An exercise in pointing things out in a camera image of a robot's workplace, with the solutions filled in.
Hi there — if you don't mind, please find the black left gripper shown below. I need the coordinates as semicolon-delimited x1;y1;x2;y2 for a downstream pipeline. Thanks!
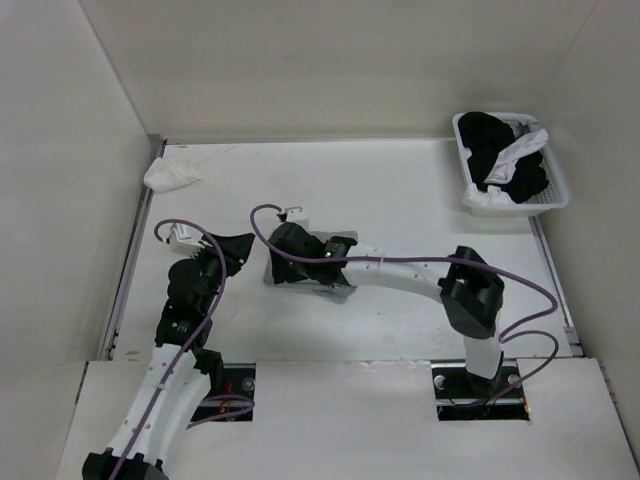
191;233;255;311

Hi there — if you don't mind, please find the grey tank top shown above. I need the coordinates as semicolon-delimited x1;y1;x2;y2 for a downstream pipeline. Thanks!
263;231;358;303

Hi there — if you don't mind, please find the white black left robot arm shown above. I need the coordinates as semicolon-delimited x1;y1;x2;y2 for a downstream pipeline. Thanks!
81;225;255;479

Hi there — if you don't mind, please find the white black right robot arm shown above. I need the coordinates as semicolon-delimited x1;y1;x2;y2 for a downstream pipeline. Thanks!
268;222;504;398

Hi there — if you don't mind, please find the white folded tank top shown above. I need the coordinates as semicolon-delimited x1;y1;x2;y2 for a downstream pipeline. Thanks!
143;157;202;193

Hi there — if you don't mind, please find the black tank top in basket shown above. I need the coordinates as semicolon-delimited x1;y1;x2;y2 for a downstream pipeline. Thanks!
458;112;549;204

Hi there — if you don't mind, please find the white tank top in basket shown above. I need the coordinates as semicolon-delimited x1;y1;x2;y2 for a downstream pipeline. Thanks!
463;127;549;208

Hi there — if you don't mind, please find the white front cover board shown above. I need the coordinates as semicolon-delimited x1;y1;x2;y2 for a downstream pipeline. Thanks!
54;357;634;480

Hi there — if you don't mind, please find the white plastic laundry basket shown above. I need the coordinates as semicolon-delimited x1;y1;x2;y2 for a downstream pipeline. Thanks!
452;112;569;216

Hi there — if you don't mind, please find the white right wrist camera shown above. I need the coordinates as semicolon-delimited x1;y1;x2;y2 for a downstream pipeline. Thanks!
276;206;310;229

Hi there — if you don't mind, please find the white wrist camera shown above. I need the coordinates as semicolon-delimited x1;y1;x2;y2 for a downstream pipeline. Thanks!
276;206;310;229
166;223;205;257

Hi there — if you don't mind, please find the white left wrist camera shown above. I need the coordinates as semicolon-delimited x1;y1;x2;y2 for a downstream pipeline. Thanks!
166;223;205;257

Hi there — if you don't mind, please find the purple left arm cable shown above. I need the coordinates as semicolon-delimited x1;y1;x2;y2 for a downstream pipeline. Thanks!
107;217;256;480

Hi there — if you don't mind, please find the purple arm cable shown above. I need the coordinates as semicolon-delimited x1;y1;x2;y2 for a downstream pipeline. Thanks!
107;217;256;480
248;203;561;406

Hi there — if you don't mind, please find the aluminium table edge rail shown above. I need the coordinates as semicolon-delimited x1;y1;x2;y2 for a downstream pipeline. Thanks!
97;133;166;361

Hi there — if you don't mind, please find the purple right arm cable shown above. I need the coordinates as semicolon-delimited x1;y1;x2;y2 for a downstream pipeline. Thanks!
248;203;561;406

